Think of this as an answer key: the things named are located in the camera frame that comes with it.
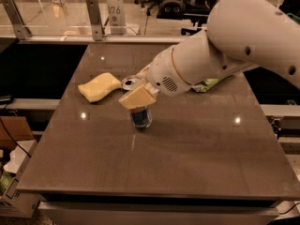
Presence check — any yellow sponge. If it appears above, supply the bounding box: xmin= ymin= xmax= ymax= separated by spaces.
xmin=78 ymin=72 xmax=121 ymax=103

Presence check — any cardboard box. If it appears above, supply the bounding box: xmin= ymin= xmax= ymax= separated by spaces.
xmin=0 ymin=116 xmax=34 ymax=151

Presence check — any white box on floor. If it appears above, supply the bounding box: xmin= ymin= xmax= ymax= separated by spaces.
xmin=0 ymin=140 xmax=40 ymax=218

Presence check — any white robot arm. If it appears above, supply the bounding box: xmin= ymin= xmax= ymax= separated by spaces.
xmin=119 ymin=0 xmax=300 ymax=110

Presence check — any red bull can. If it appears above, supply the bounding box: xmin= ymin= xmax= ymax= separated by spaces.
xmin=121 ymin=75 xmax=152 ymax=129

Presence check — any black office chair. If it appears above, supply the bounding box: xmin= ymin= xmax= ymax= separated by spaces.
xmin=157 ymin=0 xmax=219 ymax=36

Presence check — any black cable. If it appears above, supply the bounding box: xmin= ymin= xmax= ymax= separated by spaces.
xmin=0 ymin=117 xmax=33 ymax=158

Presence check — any metal bracket post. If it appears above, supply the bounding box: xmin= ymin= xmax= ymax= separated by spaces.
xmin=85 ymin=0 xmax=104 ymax=41
xmin=0 ymin=0 xmax=32 ymax=40

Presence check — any left metal bracket post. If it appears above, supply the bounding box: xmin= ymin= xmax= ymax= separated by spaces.
xmin=0 ymin=0 xmax=32 ymax=40

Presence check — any middle metal bracket post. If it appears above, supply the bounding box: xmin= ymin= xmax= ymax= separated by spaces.
xmin=85 ymin=0 xmax=104 ymax=41

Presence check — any white numbered stand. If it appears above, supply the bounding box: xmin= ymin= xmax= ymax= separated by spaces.
xmin=106 ymin=0 xmax=140 ymax=36

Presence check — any green chip bag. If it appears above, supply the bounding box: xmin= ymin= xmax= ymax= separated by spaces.
xmin=192 ymin=79 xmax=221 ymax=93

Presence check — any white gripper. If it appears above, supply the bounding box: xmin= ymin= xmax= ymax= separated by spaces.
xmin=118 ymin=45 xmax=191 ymax=110

